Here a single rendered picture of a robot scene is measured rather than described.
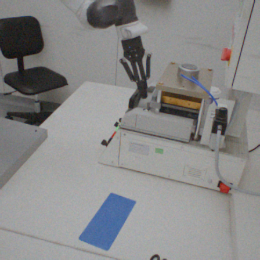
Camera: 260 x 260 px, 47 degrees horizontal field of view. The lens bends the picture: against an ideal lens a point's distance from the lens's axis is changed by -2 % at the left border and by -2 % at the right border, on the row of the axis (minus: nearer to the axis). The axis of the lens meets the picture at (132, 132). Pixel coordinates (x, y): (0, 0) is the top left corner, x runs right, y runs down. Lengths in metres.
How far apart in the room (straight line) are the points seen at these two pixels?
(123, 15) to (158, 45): 1.59
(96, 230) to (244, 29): 0.73
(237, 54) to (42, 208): 0.77
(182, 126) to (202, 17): 1.66
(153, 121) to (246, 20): 0.43
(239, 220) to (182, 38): 1.88
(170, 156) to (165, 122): 0.14
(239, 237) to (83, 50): 2.26
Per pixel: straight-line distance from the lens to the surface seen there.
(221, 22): 2.62
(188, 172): 1.14
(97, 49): 2.82
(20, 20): 2.84
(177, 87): 1.03
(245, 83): 0.98
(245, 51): 0.95
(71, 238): 0.95
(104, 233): 0.96
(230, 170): 1.12
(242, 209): 1.08
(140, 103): 1.21
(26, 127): 1.38
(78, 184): 1.12
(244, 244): 0.98
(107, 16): 1.07
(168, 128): 1.06
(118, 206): 1.05
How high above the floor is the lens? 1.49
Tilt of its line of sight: 31 degrees down
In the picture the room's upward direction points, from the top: 6 degrees clockwise
